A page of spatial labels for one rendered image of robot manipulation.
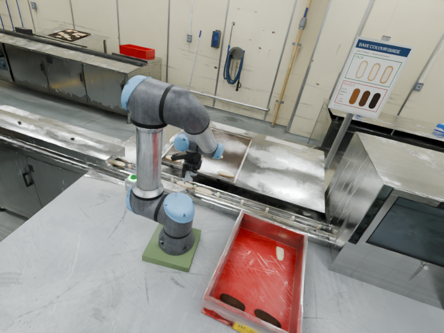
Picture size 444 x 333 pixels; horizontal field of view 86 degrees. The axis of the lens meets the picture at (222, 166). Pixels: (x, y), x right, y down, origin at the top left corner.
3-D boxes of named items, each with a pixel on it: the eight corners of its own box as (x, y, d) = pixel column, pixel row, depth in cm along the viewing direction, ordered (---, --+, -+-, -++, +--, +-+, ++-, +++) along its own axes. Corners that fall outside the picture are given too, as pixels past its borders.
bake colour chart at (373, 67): (328, 108, 167) (357, 36, 143) (328, 107, 167) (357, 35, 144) (376, 119, 161) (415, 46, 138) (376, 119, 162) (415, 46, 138)
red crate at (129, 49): (119, 53, 415) (118, 45, 408) (130, 51, 445) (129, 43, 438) (146, 59, 409) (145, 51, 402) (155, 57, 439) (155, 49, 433)
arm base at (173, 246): (189, 258, 96) (192, 244, 90) (153, 251, 96) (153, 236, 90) (197, 229, 108) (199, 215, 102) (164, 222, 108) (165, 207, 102)
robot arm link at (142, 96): (156, 229, 92) (164, 89, 62) (123, 215, 94) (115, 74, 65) (171, 210, 102) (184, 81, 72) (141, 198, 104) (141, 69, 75)
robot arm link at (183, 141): (195, 141, 102) (205, 133, 111) (172, 134, 104) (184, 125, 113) (193, 157, 106) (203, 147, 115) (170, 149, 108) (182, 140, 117)
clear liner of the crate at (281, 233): (196, 314, 81) (199, 298, 76) (236, 222, 121) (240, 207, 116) (293, 361, 74) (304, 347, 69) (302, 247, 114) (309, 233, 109)
